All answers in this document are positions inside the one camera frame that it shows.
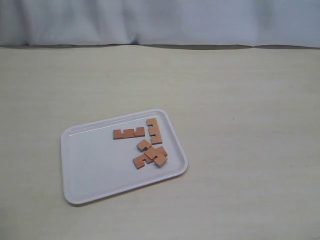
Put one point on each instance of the wooden notched bar front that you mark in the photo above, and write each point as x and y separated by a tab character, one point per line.
154	131

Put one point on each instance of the white plastic tray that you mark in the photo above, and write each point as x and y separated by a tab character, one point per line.
96	166

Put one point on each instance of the white backdrop cloth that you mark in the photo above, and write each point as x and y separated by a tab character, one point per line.
160	22

